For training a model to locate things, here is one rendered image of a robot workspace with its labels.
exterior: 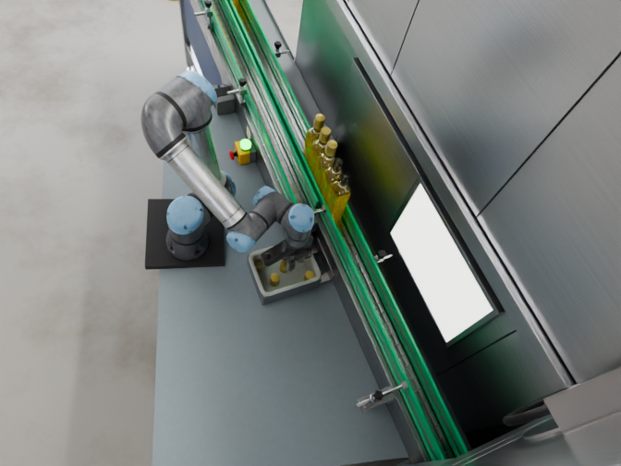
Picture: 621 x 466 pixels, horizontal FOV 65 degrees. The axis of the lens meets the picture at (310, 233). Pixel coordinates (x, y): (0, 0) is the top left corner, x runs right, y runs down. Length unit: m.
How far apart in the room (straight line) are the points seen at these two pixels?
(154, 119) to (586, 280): 1.06
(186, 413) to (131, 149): 1.82
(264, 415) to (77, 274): 1.42
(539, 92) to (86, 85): 2.85
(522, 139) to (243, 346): 1.09
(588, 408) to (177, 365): 1.20
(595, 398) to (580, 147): 0.44
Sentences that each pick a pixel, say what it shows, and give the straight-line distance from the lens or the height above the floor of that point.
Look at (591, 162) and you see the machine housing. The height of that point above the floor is 1.77.
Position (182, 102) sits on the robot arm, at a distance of 1.36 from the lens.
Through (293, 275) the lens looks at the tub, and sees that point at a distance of 1.77.
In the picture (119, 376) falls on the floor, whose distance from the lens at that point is 2.51.
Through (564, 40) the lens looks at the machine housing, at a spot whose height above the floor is 1.87.
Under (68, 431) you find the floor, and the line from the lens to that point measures 2.52.
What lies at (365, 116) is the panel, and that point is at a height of 1.22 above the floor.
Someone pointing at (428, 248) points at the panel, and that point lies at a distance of 1.48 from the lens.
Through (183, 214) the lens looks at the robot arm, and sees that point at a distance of 1.62.
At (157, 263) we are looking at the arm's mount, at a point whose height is 0.78.
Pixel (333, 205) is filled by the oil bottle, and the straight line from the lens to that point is 1.65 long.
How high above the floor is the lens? 2.40
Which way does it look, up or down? 61 degrees down
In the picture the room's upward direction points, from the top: 16 degrees clockwise
